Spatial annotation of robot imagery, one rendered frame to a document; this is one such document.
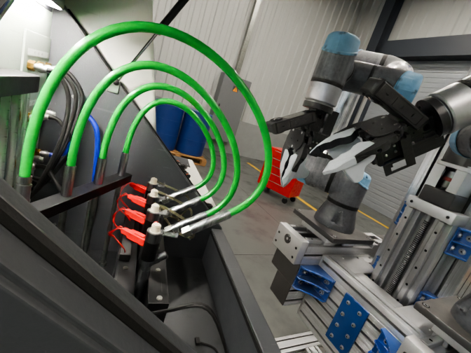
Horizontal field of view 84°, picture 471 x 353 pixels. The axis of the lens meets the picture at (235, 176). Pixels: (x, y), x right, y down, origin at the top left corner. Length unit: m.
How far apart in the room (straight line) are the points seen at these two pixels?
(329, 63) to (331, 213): 0.56
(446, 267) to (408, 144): 0.60
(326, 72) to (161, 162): 0.48
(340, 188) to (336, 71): 0.49
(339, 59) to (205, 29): 6.67
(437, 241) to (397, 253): 0.12
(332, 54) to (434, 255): 0.65
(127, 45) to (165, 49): 6.18
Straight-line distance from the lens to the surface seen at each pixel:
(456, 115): 0.54
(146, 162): 0.78
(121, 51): 0.79
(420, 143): 0.56
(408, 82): 0.74
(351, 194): 1.01
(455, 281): 1.05
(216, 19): 7.38
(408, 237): 1.02
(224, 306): 0.73
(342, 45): 0.66
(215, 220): 0.50
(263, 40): 7.93
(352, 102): 1.09
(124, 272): 0.59
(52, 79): 0.44
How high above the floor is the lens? 1.34
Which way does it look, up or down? 14 degrees down
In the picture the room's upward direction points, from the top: 18 degrees clockwise
